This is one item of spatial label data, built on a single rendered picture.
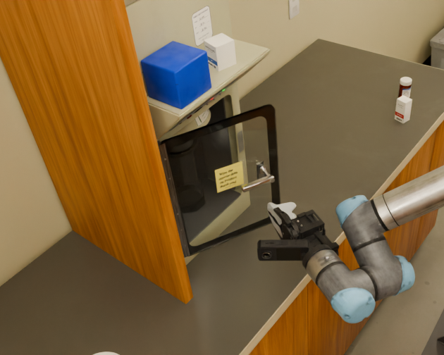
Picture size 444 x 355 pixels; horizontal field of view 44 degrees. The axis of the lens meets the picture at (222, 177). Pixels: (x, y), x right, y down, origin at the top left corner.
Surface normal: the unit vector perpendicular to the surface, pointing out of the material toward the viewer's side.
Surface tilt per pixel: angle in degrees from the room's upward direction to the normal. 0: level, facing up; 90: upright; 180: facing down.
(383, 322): 0
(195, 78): 90
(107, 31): 90
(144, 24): 90
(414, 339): 0
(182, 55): 0
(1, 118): 90
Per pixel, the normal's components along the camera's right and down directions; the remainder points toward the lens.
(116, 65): -0.63, 0.55
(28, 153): 0.76, 0.36
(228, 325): -0.11, -0.75
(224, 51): 0.55, 0.50
